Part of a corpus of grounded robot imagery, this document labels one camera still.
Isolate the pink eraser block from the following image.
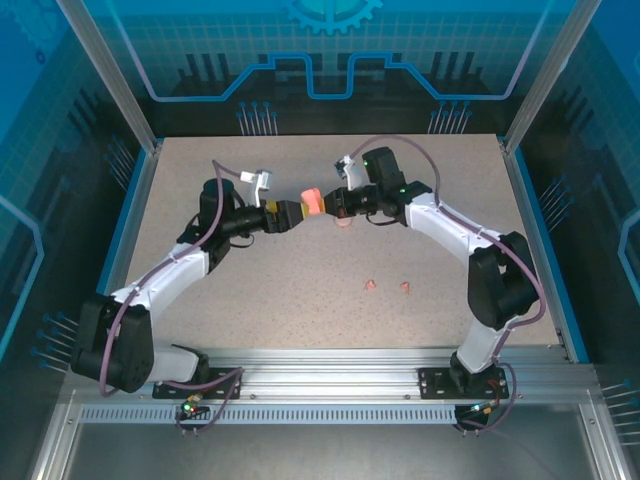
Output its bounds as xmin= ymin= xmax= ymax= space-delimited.
xmin=300 ymin=187 xmax=325 ymax=217

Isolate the blue table edge strip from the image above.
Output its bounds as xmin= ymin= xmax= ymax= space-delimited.
xmin=513 ymin=148 xmax=590 ymax=364
xmin=89 ymin=148 xmax=154 ymax=306

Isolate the small LED circuit board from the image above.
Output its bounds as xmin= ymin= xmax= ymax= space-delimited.
xmin=467 ymin=399 xmax=501 ymax=419
xmin=180 ymin=394 xmax=210 ymax=421

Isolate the grey metal floor panel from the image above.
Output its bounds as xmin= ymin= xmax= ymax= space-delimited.
xmin=64 ymin=424 xmax=601 ymax=480

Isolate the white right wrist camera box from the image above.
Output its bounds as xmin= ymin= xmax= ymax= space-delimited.
xmin=333 ymin=154 xmax=370 ymax=193

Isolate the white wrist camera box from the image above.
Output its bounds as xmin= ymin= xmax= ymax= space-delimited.
xmin=333 ymin=154 xmax=370 ymax=193
xmin=239 ymin=169 xmax=276 ymax=209

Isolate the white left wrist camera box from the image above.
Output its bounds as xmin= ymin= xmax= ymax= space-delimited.
xmin=239 ymin=169 xmax=276 ymax=209

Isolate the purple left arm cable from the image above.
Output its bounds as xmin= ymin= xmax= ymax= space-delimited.
xmin=98 ymin=159 xmax=249 ymax=436

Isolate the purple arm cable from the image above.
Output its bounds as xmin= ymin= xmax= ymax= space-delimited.
xmin=98 ymin=159 xmax=249 ymax=436
xmin=344 ymin=134 xmax=546 ymax=436

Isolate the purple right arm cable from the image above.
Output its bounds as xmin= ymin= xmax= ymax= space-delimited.
xmin=344 ymin=134 xmax=546 ymax=436

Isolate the aluminium side rail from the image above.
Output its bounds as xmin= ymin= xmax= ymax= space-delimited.
xmin=501 ymin=134 xmax=572 ymax=362
xmin=102 ymin=139 xmax=165 ymax=306

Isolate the aluminium mounting rail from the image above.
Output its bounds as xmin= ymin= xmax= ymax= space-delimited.
xmin=63 ymin=346 xmax=599 ymax=407

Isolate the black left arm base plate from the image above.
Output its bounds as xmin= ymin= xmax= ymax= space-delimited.
xmin=151 ymin=366 xmax=245 ymax=401

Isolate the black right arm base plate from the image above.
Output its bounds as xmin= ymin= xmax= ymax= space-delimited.
xmin=417 ymin=363 xmax=510 ymax=401

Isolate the slotted grey cable duct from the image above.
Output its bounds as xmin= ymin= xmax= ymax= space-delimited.
xmin=78 ymin=403 xmax=464 ymax=427

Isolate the aluminium frame post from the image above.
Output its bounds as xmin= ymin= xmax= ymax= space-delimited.
xmin=501 ymin=0 xmax=594 ymax=156
xmin=53 ymin=0 xmax=165 ymax=155

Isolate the aluminium frame bar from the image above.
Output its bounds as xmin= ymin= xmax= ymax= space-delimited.
xmin=577 ymin=399 xmax=634 ymax=480
xmin=27 ymin=389 xmax=84 ymax=480

